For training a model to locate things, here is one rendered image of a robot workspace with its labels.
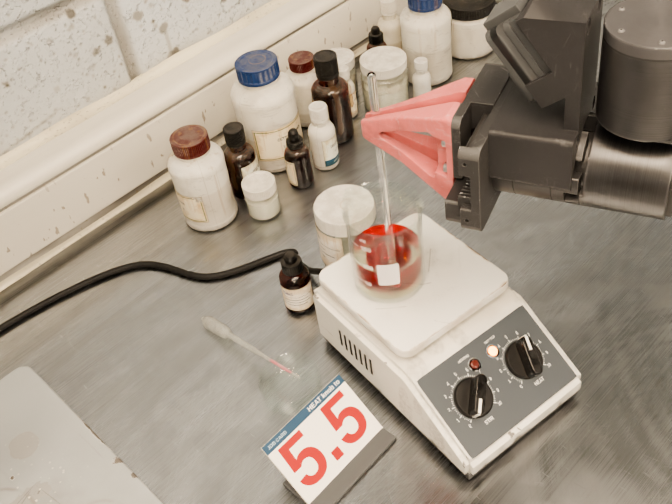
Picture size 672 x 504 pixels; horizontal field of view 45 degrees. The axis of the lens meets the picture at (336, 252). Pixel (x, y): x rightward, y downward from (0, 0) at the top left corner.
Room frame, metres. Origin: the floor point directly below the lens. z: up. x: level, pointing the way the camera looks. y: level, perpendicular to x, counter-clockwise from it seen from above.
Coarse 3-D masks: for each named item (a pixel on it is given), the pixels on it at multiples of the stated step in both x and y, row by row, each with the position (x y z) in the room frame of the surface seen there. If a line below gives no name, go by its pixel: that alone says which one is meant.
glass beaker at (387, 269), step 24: (360, 192) 0.49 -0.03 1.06; (408, 192) 0.48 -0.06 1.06; (360, 216) 0.49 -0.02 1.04; (408, 216) 0.48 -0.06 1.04; (360, 240) 0.45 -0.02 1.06; (384, 240) 0.44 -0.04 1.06; (408, 240) 0.44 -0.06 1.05; (360, 264) 0.45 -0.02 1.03; (384, 264) 0.44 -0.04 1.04; (408, 264) 0.44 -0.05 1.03; (360, 288) 0.45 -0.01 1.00; (384, 288) 0.44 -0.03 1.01; (408, 288) 0.44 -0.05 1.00
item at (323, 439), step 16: (336, 400) 0.39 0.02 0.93; (352, 400) 0.39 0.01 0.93; (320, 416) 0.38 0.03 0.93; (336, 416) 0.38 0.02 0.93; (352, 416) 0.38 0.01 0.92; (368, 416) 0.38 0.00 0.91; (304, 432) 0.37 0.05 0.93; (320, 432) 0.37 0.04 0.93; (336, 432) 0.37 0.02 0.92; (352, 432) 0.37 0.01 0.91; (288, 448) 0.35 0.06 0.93; (304, 448) 0.36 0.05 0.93; (320, 448) 0.36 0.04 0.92; (336, 448) 0.36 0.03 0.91; (352, 448) 0.36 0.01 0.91; (288, 464) 0.34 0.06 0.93; (304, 464) 0.35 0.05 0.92; (320, 464) 0.35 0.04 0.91; (336, 464) 0.35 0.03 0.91; (304, 480) 0.33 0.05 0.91; (320, 480) 0.34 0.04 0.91
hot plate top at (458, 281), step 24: (432, 240) 0.50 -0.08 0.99; (456, 240) 0.50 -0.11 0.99; (336, 264) 0.49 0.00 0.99; (432, 264) 0.47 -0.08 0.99; (456, 264) 0.47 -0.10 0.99; (480, 264) 0.47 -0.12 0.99; (336, 288) 0.46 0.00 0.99; (432, 288) 0.45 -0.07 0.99; (456, 288) 0.44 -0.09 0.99; (480, 288) 0.44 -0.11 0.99; (504, 288) 0.44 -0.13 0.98; (360, 312) 0.43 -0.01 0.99; (384, 312) 0.43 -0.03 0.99; (408, 312) 0.43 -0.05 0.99; (432, 312) 0.42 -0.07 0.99; (456, 312) 0.42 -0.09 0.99; (384, 336) 0.41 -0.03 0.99; (408, 336) 0.40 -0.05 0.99; (432, 336) 0.40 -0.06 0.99
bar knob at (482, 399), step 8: (480, 376) 0.37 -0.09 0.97; (464, 384) 0.37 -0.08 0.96; (472, 384) 0.37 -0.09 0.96; (480, 384) 0.36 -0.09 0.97; (456, 392) 0.36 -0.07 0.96; (464, 392) 0.36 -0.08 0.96; (472, 392) 0.36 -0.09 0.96; (480, 392) 0.36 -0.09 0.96; (488, 392) 0.36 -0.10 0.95; (456, 400) 0.36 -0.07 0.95; (464, 400) 0.36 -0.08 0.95; (472, 400) 0.35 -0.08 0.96; (480, 400) 0.35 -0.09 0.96; (488, 400) 0.36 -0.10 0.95; (464, 408) 0.35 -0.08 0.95; (472, 408) 0.35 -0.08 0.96; (480, 408) 0.34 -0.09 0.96; (488, 408) 0.35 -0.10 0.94; (472, 416) 0.35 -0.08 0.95; (480, 416) 0.35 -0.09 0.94
